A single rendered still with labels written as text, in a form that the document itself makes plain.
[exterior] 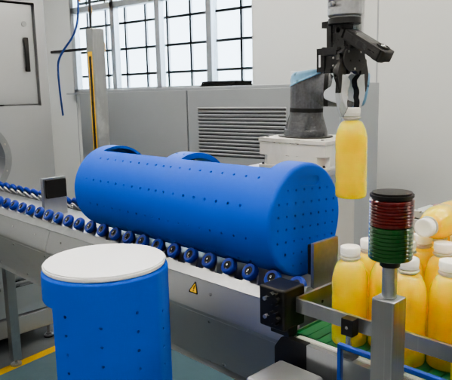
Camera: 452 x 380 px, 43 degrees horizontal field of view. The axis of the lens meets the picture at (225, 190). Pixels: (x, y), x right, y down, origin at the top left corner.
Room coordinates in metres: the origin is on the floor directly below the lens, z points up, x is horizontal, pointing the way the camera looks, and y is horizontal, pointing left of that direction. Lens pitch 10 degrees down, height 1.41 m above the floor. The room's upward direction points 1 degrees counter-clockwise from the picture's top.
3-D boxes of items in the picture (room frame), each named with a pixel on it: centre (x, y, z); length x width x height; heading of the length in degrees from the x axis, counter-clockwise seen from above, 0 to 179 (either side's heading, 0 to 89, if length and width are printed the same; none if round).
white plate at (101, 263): (1.26, 0.28, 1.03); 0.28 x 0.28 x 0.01
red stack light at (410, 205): (0.81, -0.24, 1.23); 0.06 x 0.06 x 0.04
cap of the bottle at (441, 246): (1.11, -0.43, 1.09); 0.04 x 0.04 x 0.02
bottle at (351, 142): (1.27, -0.28, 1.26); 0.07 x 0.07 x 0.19
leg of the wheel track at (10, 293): (2.84, 1.13, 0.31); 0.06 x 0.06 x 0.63; 44
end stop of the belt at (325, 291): (1.28, -0.29, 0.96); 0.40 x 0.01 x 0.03; 134
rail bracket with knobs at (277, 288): (1.17, -0.12, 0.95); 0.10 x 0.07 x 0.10; 134
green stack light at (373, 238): (0.81, -0.24, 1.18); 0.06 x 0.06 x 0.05
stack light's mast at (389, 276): (0.81, -0.24, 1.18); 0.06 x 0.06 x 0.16
